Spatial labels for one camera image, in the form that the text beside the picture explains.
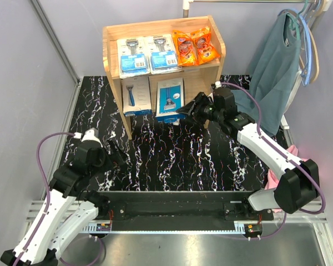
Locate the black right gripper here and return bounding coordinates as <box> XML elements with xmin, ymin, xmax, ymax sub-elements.
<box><xmin>176</xmin><ymin>92</ymin><xmax>223</xmax><ymax>127</ymax></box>

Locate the blue Harry's razor box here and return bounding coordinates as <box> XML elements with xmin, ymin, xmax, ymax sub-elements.
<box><xmin>155</xmin><ymin>78</ymin><xmax>185</xmax><ymax>123</ymax></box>

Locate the orange razor pack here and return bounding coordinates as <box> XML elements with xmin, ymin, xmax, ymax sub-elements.
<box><xmin>190</xmin><ymin>27</ymin><xmax>220</xmax><ymax>64</ymax></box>
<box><xmin>171</xmin><ymin>30</ymin><xmax>198</xmax><ymax>67</ymax></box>

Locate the white Harry's razor box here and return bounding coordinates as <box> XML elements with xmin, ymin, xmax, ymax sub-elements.
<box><xmin>122</xmin><ymin>76</ymin><xmax>152</xmax><ymax>117</ymax></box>

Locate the Gillette razor blister pack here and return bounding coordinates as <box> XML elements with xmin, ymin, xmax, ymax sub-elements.
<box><xmin>117</xmin><ymin>37</ymin><xmax>150</xmax><ymax>79</ymax></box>

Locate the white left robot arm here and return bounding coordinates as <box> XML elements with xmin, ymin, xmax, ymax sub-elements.
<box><xmin>0</xmin><ymin>128</ymin><xmax>127</xmax><ymax>265</ymax></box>

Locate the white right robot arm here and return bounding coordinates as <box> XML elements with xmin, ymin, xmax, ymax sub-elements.
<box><xmin>177</xmin><ymin>88</ymin><xmax>322</xmax><ymax>220</ymax></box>

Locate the wooden two-tier shelf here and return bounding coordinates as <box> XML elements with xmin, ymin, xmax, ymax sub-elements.
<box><xmin>102</xmin><ymin>15</ymin><xmax>226</xmax><ymax>140</ymax></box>

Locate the teal blue t-shirt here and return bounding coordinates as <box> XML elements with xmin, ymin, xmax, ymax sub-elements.
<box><xmin>249</xmin><ymin>13</ymin><xmax>301</xmax><ymax>137</ymax></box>

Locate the metal clothes rack bar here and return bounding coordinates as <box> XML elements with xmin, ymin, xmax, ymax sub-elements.
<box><xmin>182</xmin><ymin>0</ymin><xmax>326</xmax><ymax>18</ymax></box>

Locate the pink cloth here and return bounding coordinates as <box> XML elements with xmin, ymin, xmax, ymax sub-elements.
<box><xmin>263</xmin><ymin>144</ymin><xmax>309</xmax><ymax>214</ymax></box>

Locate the green plastic hanger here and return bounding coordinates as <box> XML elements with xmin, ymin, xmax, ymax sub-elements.
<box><xmin>284</xmin><ymin>1</ymin><xmax>324</xmax><ymax>30</ymax></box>

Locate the blue plastic hanger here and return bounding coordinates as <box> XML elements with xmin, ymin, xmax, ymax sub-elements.
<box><xmin>279</xmin><ymin>9</ymin><xmax>319</xmax><ymax>86</ymax></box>

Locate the beige wooden hanger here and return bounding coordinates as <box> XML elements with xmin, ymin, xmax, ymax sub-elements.
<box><xmin>300</xmin><ymin>1</ymin><xmax>332</xmax><ymax>84</ymax></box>

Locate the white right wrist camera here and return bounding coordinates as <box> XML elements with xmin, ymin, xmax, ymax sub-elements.
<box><xmin>208</xmin><ymin>81</ymin><xmax>222</xmax><ymax>100</ymax></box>

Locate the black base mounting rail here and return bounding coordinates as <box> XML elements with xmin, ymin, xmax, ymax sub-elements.
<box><xmin>101</xmin><ymin>191</ymin><xmax>274</xmax><ymax>234</ymax></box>

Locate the aluminium corner frame profile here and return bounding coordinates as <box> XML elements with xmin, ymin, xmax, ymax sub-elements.
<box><xmin>29</xmin><ymin>0</ymin><xmax>80</xmax><ymax>84</ymax></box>

